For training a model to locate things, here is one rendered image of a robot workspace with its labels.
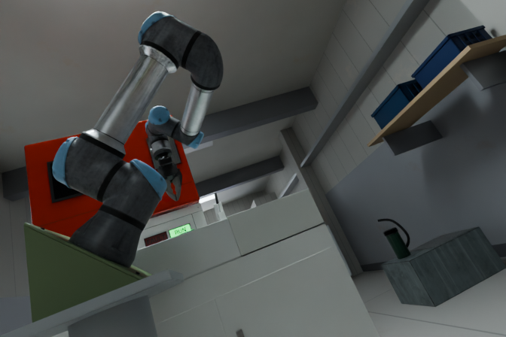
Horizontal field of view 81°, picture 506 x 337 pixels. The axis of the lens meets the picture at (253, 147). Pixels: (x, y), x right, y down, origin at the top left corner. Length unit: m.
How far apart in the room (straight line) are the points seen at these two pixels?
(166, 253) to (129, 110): 0.50
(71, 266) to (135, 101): 0.40
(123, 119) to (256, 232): 0.60
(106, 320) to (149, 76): 0.57
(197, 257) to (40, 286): 0.49
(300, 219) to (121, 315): 0.70
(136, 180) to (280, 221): 0.58
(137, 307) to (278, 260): 0.54
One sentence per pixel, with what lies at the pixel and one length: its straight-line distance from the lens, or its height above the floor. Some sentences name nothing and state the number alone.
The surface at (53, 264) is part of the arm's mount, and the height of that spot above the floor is 0.92.
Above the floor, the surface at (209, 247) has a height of 0.89.
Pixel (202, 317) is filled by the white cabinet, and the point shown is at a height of 0.69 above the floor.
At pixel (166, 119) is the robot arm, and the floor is 1.37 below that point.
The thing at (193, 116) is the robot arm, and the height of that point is 1.29.
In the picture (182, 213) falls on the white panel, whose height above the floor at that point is 1.19.
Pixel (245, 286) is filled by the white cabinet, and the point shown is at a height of 0.72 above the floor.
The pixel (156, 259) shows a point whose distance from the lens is 1.08.
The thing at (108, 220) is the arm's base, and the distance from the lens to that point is 0.76.
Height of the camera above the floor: 0.75
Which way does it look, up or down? 21 degrees up
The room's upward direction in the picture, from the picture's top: 23 degrees counter-clockwise
